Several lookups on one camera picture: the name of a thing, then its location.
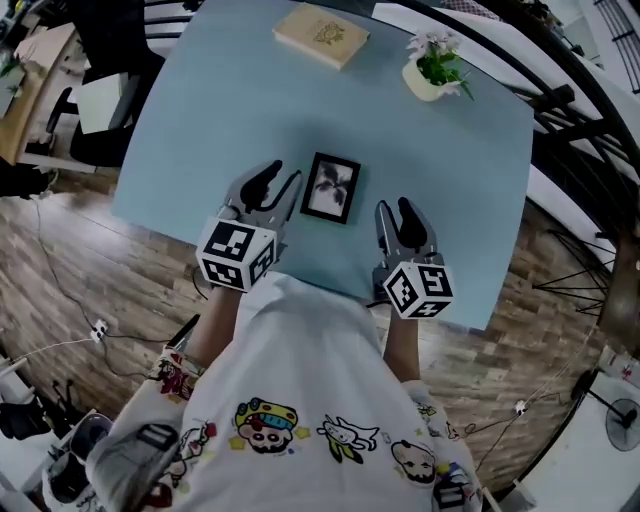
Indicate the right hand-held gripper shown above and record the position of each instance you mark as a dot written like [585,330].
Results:
[425,290]

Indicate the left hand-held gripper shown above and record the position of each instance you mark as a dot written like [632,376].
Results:
[225,245]

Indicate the black framed photo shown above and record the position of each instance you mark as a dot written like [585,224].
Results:
[330,187]

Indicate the person's left forearm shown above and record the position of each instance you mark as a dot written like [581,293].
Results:
[220,325]

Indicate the person's right forearm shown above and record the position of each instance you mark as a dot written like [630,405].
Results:
[402,350]

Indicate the person's white cartoon-print shirt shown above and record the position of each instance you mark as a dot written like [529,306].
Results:
[310,350]

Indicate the potted plant in cream pot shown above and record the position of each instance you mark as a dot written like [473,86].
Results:
[425,85]

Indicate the black office chair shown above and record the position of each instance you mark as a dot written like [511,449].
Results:
[95,150]

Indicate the black metal railing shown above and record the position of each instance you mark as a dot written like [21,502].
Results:
[552,107]

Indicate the white power strip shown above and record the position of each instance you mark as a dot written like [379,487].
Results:
[100,330]

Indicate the wooden table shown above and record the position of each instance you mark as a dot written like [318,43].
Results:
[30,100]

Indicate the small green potted plant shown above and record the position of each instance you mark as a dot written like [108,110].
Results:
[10,67]

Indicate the white round case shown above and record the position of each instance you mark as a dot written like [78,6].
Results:
[92,435]

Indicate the black floor fan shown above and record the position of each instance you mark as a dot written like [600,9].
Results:
[622,425]

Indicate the black round case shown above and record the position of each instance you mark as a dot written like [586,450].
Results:
[67,475]

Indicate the white side table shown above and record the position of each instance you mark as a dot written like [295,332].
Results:
[20,492]

